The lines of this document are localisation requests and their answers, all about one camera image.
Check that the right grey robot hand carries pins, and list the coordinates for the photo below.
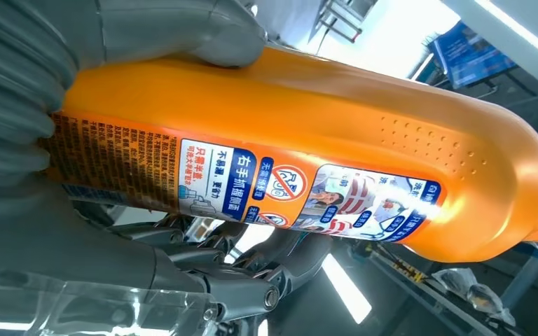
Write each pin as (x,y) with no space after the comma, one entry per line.
(65,250)

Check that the clear plastic bag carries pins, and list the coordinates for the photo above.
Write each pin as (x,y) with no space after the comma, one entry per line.
(478,294)

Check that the blue poster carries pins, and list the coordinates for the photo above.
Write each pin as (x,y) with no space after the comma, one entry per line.
(471,55)

